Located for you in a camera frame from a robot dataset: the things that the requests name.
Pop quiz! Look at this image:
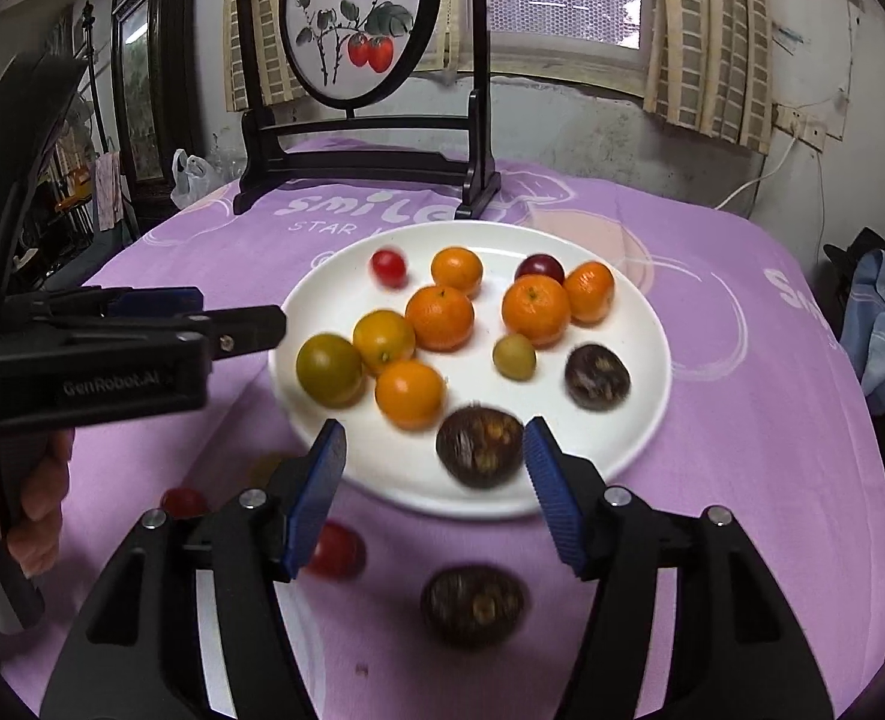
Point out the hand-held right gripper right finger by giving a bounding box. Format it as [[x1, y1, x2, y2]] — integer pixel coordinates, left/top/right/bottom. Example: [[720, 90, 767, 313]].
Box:
[[522, 416, 838, 720]]

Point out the dark wooden cabinet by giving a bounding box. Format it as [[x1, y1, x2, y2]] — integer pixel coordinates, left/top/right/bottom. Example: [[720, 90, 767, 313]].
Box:
[[109, 0, 204, 223]]

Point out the red cherry tomato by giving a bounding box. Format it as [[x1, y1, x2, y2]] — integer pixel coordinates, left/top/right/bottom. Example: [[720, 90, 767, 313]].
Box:
[[369, 248, 409, 290], [305, 521, 367, 581], [159, 487, 208, 521]]

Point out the yellow-green cherry tomato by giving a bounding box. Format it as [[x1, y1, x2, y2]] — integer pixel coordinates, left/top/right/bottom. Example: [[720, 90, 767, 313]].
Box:
[[492, 334, 538, 381]]

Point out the small smooth orange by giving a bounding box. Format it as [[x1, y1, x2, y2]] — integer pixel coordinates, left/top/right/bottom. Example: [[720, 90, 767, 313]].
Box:
[[374, 359, 446, 431], [431, 247, 484, 297]]

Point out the purple tablecloth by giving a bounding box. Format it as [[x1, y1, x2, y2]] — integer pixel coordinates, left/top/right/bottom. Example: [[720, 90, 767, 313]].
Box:
[[0, 136, 885, 720]]

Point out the round painted table screen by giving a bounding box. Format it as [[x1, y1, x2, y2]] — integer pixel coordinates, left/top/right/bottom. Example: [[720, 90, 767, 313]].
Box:
[[232, 0, 502, 215]]

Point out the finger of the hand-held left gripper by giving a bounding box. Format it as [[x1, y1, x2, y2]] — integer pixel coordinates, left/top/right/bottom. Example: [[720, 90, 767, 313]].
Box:
[[52, 305, 288, 358], [33, 286, 205, 325]]

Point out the dark red plum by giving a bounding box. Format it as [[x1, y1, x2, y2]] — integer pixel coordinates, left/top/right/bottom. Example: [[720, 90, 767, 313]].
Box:
[[515, 253, 566, 285]]

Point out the dark green tomato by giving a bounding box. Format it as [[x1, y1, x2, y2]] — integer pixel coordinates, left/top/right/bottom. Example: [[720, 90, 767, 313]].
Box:
[[295, 332, 365, 409]]

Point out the pink hanging cloth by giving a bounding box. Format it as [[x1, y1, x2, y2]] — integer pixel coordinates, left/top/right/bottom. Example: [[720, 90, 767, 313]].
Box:
[[92, 151, 125, 231]]

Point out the blue cloth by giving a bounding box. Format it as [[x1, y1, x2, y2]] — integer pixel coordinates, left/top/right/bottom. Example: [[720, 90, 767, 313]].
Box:
[[839, 248, 885, 416]]

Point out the person's left hand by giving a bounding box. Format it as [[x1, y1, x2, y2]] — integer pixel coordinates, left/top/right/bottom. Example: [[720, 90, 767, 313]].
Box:
[[0, 427, 76, 580]]

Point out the wall power socket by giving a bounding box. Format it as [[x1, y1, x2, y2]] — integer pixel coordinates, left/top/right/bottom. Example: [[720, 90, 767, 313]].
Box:
[[773, 103, 847, 141]]

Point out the yellow-orange tomato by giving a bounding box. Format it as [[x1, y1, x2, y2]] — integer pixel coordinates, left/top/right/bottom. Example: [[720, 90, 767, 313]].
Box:
[[352, 309, 418, 377]]

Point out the dark brown water chestnut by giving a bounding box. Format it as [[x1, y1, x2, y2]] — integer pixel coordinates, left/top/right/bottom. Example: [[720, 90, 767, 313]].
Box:
[[435, 405, 525, 491], [563, 343, 632, 411], [420, 565, 528, 650]]

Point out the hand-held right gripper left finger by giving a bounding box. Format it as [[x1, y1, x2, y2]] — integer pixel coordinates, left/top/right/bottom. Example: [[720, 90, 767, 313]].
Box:
[[39, 418, 349, 720]]

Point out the orange tangerine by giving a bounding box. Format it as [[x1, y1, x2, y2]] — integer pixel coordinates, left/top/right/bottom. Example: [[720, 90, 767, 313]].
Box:
[[500, 274, 572, 349], [404, 285, 477, 352], [563, 261, 616, 327]]

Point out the white oval plate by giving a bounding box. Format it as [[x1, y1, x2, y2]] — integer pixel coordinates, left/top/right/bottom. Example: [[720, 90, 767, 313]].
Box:
[[267, 220, 673, 521]]

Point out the white cable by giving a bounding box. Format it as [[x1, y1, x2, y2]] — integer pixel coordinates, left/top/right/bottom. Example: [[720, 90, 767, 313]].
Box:
[[713, 133, 800, 212]]

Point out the white plastic bag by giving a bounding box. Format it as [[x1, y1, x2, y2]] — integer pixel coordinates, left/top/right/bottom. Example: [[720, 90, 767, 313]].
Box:
[[169, 148, 226, 210]]

